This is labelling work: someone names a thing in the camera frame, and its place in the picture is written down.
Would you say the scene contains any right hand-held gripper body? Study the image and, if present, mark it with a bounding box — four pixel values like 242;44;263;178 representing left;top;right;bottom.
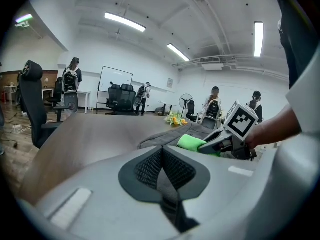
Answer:
219;99;260;161

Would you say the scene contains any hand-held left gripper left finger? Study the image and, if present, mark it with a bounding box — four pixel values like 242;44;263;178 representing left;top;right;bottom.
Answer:
14;145;181;240

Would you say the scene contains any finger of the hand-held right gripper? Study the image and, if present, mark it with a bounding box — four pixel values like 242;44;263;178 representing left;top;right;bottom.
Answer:
198;129;225;155

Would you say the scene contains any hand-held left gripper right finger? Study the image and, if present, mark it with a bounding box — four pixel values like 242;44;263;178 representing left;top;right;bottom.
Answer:
162;145;262;240

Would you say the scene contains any green cloth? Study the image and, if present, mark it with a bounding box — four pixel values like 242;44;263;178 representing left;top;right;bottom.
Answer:
176;133;222;158

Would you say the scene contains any grey backpack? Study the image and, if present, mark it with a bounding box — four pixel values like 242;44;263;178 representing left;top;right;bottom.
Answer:
137;122;263;215

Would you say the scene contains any person's right forearm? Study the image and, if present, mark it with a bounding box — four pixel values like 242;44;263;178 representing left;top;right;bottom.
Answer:
244;103;303;150

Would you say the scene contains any artificial flower bouquet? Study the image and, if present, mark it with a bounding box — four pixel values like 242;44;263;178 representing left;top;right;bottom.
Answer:
163;110;189;127

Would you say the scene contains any black floor fan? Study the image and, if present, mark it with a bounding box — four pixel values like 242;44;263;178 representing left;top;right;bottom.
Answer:
179;93;196;120

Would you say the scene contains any black leg standing desk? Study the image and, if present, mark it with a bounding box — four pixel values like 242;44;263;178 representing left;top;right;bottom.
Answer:
158;100;178;117

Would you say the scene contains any ceiling air conditioner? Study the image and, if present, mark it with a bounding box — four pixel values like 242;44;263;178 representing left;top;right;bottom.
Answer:
199;56;225;72

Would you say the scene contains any ceiling strip light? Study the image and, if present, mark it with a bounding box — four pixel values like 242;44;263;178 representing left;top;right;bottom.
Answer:
253;21;265;58
14;13;34;25
104;11;147;33
166;43;191;62

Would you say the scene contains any black mesh office chair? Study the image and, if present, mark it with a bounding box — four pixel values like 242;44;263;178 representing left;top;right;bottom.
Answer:
115;83;138;117
105;84;122;115

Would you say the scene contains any person's black shirt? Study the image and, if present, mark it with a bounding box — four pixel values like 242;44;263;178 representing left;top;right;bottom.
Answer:
267;0;320;90

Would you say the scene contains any whiteboard on stand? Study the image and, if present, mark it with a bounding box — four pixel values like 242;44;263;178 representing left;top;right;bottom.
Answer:
95;65;134;114

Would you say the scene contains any black headrest office chair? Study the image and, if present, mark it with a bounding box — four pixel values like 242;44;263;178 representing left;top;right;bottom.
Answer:
18;59;71;150

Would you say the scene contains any wood top white desk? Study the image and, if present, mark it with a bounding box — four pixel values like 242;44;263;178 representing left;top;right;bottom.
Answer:
2;84;19;103
41;87;55;105

